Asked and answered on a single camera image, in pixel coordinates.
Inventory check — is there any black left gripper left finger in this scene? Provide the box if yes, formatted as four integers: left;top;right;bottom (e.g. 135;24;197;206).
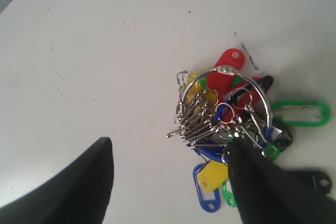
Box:
1;137;114;223

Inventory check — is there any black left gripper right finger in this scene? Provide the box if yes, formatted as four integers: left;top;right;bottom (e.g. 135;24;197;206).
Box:
228;139;335;223

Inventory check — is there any colourful keychain tag bundle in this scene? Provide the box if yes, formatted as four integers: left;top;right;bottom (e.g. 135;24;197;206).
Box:
167;48;331;213

